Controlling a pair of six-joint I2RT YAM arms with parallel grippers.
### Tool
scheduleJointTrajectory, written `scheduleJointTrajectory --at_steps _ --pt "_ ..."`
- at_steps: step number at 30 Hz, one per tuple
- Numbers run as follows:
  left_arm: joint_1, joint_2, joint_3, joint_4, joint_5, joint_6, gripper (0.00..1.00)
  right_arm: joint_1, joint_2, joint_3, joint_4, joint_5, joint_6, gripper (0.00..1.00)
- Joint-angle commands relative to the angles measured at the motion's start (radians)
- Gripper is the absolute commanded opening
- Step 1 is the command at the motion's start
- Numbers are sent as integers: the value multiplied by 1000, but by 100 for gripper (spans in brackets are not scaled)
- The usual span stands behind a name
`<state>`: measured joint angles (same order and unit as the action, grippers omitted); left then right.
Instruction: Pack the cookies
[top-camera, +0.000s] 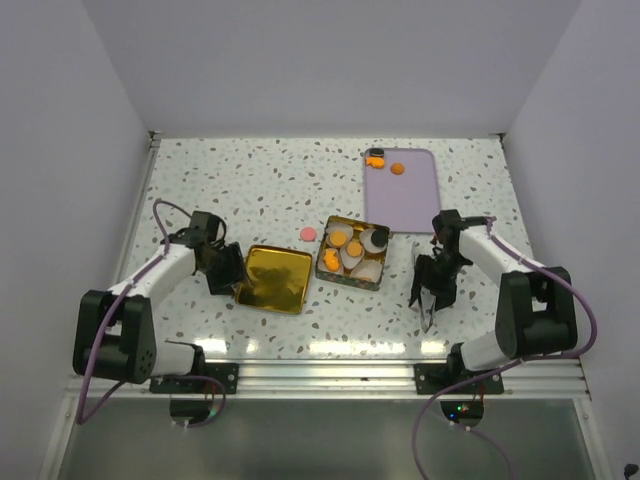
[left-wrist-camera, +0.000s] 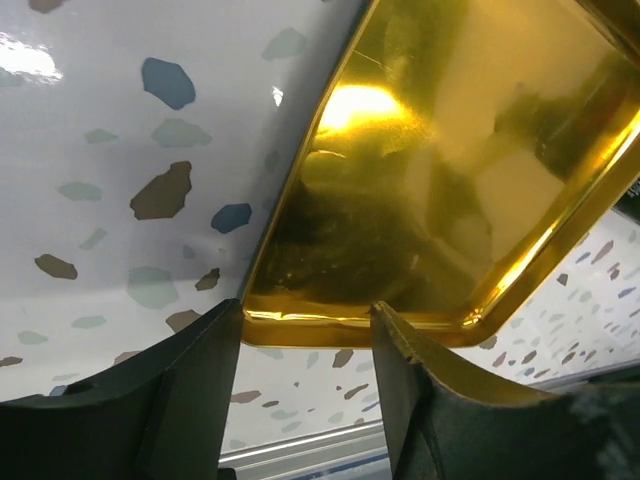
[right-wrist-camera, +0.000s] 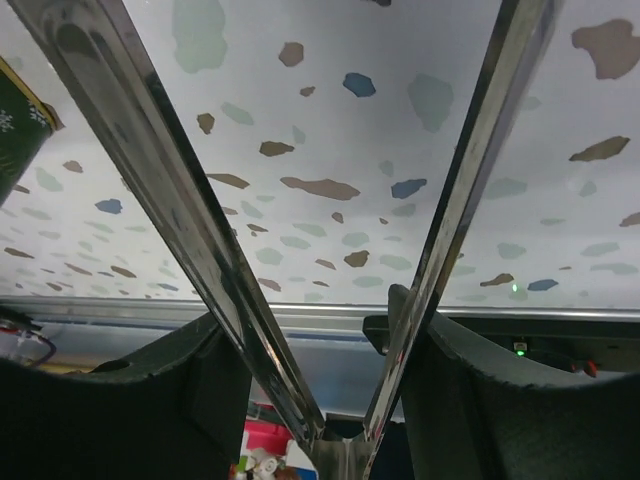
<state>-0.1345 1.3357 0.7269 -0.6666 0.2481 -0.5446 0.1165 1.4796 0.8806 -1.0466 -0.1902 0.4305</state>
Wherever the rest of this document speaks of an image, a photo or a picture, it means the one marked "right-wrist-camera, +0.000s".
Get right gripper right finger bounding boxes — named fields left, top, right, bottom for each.
left=400, top=314, right=639, bottom=479

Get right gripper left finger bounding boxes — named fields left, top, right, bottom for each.
left=1, top=314, right=251, bottom=479

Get green cookie tin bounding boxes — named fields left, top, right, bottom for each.
left=0, top=58, right=64, bottom=204

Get metal tongs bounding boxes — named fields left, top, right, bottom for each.
left=11, top=1, right=562, bottom=479

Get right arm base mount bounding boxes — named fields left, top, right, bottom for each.
left=450, top=316, right=639, bottom=377

